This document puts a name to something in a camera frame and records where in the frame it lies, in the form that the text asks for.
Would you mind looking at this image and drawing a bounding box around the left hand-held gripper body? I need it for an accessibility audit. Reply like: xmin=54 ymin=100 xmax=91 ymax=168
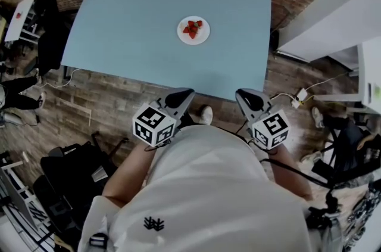
xmin=132 ymin=97 xmax=183 ymax=148

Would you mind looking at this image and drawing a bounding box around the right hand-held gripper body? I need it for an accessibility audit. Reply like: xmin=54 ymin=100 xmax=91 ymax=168
xmin=248 ymin=102 xmax=290 ymax=151

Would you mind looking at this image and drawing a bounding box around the white round plate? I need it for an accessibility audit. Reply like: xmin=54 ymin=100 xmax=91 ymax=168
xmin=177 ymin=15 xmax=211 ymax=46

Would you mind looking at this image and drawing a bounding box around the person's right forearm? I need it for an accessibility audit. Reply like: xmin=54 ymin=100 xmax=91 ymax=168
xmin=261 ymin=145 xmax=314 ymax=201

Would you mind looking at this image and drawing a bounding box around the person's left forearm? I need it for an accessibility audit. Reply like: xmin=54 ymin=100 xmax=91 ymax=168
xmin=102 ymin=137 xmax=158 ymax=209

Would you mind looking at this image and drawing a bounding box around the person's black trouser leg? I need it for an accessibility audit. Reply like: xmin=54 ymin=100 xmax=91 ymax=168
xmin=177 ymin=112 xmax=203 ymax=128

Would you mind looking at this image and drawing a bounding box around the person's white shoe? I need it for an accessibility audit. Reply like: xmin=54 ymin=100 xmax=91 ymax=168
xmin=199 ymin=105 xmax=214 ymax=126

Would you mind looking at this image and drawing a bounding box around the white power strip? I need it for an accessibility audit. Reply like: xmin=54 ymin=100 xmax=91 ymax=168
xmin=291 ymin=88 xmax=308 ymax=109

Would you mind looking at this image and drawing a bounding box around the person's white shirt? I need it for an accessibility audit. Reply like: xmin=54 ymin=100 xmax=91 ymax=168
xmin=77 ymin=125 xmax=313 ymax=252

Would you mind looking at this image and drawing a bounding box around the black bag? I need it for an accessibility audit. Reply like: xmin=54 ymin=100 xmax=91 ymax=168
xmin=32 ymin=140 xmax=120 ymax=234

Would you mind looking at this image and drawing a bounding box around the white cabinet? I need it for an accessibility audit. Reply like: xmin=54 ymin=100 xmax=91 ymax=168
xmin=276 ymin=0 xmax=381 ymax=64

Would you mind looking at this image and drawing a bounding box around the white desk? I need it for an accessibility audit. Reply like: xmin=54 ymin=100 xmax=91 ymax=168
xmin=312 ymin=36 xmax=381 ymax=115

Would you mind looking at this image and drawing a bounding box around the white metal rack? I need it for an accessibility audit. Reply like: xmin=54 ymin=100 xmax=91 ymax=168
xmin=0 ymin=152 xmax=57 ymax=252

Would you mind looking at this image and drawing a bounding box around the white side table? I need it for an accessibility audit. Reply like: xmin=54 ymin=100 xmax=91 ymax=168
xmin=4 ymin=0 xmax=39 ymax=42

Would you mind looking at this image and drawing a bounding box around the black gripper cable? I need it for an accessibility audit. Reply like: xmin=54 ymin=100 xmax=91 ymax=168
xmin=260 ymin=158 xmax=332 ymax=189

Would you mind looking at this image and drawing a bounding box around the yellow cable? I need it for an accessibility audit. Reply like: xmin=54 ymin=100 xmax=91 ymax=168
xmin=300 ymin=94 xmax=358 ymax=106

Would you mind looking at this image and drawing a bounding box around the black clamp mount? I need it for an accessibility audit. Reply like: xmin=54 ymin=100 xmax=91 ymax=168
xmin=308 ymin=189 xmax=343 ymax=231

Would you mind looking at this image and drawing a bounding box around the long white cable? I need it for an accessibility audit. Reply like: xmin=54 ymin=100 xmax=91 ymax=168
xmin=38 ymin=67 xmax=82 ymax=90

